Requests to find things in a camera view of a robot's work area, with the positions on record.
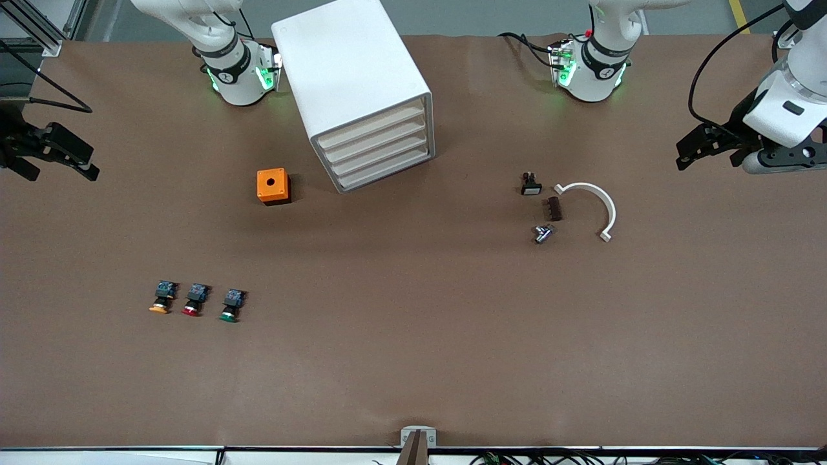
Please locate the white curved bracket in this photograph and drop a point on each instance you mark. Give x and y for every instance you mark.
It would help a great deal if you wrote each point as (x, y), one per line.
(604, 203)

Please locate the red push button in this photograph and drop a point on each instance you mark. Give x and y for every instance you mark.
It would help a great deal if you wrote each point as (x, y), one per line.
(194, 298)

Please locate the silver metal fitting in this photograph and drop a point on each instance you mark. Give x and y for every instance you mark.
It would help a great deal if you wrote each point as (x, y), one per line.
(543, 234)

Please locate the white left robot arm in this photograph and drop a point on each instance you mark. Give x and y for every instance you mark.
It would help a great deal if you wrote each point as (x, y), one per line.
(591, 81)

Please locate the black white switch module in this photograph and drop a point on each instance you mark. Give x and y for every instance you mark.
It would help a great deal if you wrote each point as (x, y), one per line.
(531, 187)

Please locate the orange button enclosure box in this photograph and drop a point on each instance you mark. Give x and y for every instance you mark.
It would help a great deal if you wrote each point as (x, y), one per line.
(263, 187)

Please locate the brown terminal block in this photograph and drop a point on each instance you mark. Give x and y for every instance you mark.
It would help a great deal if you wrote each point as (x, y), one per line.
(552, 209)

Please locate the aluminium frame profile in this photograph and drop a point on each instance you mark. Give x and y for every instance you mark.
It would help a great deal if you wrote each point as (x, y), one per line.
(77, 16)
(780, 42)

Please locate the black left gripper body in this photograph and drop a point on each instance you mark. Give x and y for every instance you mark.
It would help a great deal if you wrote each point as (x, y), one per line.
(735, 124)

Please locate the green push button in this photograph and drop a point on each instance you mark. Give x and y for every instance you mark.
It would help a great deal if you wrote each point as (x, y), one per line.
(231, 303)

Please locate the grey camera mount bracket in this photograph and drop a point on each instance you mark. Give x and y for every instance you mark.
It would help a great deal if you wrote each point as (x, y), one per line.
(418, 439)

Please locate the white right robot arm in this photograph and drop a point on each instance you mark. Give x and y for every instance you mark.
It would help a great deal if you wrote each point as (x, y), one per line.
(239, 84)

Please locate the orange push button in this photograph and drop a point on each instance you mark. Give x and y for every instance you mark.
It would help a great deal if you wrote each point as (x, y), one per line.
(163, 297)

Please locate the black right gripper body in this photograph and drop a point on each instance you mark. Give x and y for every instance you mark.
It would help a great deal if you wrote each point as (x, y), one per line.
(13, 143)

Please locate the white drawer cabinet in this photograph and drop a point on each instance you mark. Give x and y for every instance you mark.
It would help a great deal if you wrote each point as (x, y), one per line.
(349, 64)

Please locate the white table edge rail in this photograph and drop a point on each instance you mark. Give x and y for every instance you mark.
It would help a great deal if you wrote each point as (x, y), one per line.
(97, 457)

